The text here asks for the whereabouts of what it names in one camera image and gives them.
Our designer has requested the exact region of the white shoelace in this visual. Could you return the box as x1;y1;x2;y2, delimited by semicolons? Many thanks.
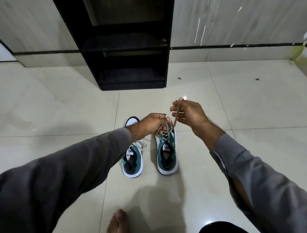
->
133;141;148;154
156;98;184;142

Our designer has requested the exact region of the person's black trouser leg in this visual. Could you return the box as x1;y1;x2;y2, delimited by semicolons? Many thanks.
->
198;221;243;233

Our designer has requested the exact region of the black shoe rack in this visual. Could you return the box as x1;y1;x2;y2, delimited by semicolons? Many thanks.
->
52;0;175;91

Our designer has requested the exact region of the person's bare foot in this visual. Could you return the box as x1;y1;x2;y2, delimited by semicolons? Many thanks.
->
106;209;130;233

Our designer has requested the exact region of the person's left forearm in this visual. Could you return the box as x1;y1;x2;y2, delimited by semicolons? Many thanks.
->
0;121;139;233

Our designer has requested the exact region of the person's right hand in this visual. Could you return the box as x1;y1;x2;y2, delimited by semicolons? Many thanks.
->
169;97;214;138

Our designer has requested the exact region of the green white sneaker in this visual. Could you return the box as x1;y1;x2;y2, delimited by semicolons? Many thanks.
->
155;125;179;175
122;116;144;179

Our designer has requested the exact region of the person's left hand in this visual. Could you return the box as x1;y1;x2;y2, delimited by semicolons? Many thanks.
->
136;113;174;142

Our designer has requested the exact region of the person's right forearm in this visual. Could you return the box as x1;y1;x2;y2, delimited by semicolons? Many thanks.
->
195;121;307;233

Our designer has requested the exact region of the white door panel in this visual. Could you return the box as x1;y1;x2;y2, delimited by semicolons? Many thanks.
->
0;39;18;62

